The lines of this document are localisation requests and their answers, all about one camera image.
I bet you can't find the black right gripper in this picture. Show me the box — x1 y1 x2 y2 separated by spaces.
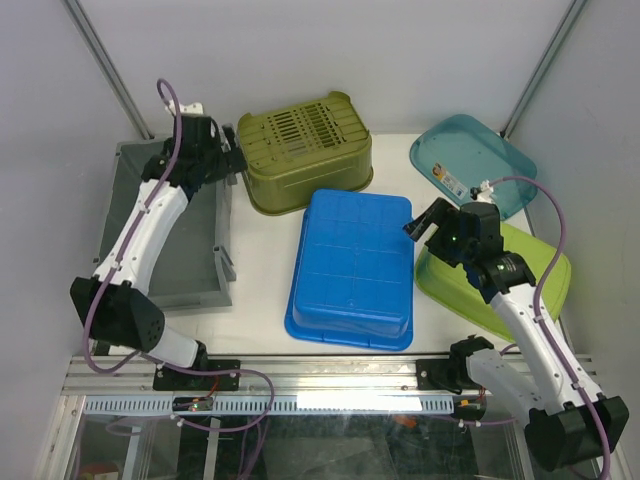
402 197 474 267

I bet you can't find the lime green plastic tub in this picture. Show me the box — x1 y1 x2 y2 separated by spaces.
414 222 573 342

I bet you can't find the olive green slotted basket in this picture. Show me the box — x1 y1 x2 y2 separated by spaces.
238 91 374 216

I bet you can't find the blue plastic tub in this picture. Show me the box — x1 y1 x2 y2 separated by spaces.
284 189 414 352

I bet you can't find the grey plastic storage bin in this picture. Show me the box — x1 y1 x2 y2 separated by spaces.
94 140 236 311

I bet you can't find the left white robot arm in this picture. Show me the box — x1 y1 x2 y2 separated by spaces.
70 103 247 389

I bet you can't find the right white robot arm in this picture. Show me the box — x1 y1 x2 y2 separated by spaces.
404 198 629 478

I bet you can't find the teal translucent plastic tray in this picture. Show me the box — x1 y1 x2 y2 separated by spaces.
409 114 537 206

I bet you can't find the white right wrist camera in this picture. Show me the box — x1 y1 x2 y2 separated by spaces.
469 180 495 204

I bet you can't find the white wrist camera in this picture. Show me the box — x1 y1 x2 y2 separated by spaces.
165 100 205 116
469 180 495 204

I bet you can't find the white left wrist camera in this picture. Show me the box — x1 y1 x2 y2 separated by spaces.
165 100 205 116

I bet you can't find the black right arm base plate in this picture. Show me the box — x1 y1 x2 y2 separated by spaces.
415 358 480 395

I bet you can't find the white slotted cable duct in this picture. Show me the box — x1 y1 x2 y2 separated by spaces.
84 392 454 416

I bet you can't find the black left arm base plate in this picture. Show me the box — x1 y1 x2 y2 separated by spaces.
152 359 241 393

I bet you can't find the aluminium mounting rail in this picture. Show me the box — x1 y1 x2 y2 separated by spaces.
64 353 596 399

